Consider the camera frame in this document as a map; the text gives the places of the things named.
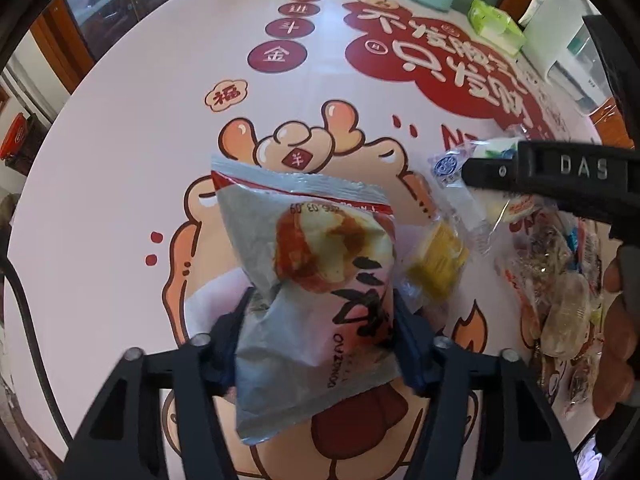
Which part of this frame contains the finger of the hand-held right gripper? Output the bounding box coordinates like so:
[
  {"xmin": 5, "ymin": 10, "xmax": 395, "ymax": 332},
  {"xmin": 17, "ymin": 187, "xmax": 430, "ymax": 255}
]
[{"xmin": 460, "ymin": 157, "xmax": 522, "ymax": 192}]

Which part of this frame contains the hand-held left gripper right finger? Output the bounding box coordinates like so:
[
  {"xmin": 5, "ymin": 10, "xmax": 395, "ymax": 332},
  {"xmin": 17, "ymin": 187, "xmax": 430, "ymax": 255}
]
[{"xmin": 392, "ymin": 285, "xmax": 583, "ymax": 480}]

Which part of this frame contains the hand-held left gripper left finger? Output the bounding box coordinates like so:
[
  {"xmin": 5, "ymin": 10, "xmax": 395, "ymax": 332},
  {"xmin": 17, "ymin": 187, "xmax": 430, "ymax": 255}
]
[{"xmin": 60, "ymin": 287, "xmax": 253, "ymax": 480}]

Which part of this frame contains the clear snack packet blue label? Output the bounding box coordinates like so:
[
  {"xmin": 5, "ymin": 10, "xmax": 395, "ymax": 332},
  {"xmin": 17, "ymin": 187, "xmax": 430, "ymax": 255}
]
[{"xmin": 427, "ymin": 134, "xmax": 522, "ymax": 257}]

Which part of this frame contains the grey snack packet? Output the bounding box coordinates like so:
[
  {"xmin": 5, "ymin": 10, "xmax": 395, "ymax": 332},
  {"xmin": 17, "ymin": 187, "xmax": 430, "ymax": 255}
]
[{"xmin": 210, "ymin": 155, "xmax": 401, "ymax": 448}]

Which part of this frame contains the pile of wrapped snacks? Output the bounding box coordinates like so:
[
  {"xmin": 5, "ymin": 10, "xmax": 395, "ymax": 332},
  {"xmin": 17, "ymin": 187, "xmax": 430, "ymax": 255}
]
[{"xmin": 492, "ymin": 195, "xmax": 610, "ymax": 418}]

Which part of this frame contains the person's right hand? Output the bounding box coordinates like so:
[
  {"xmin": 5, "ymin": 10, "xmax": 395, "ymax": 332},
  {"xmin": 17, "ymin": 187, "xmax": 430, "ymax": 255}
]
[{"xmin": 594, "ymin": 259, "xmax": 640, "ymax": 420}]

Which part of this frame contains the yellow snack in clear wrapper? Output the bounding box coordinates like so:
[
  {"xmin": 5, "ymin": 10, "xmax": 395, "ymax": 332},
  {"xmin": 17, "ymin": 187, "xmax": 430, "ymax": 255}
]
[{"xmin": 402, "ymin": 215, "xmax": 471, "ymax": 312}]

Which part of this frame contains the green tissue pack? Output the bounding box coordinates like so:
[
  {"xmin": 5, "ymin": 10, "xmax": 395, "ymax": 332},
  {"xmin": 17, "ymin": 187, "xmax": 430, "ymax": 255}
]
[{"xmin": 467, "ymin": 0, "xmax": 527, "ymax": 57}]

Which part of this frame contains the white countertop storage cabinet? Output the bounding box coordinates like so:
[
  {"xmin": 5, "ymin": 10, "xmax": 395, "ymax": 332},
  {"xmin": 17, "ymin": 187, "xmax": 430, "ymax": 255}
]
[{"xmin": 519, "ymin": 0, "xmax": 615, "ymax": 117}]

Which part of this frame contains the red container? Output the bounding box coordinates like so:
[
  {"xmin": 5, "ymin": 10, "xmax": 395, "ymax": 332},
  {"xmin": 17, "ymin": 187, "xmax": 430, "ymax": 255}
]
[{"xmin": 0, "ymin": 112, "xmax": 29, "ymax": 159}]

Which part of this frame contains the glass door display cabinet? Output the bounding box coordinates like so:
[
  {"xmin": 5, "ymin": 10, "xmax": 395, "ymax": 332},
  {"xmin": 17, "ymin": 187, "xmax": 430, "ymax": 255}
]
[{"xmin": 30, "ymin": 0, "xmax": 247, "ymax": 77}]

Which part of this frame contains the black cable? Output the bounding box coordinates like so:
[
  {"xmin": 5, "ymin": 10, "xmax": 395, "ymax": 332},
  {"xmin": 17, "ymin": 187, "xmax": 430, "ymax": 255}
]
[{"xmin": 0, "ymin": 255, "xmax": 75, "ymax": 450}]

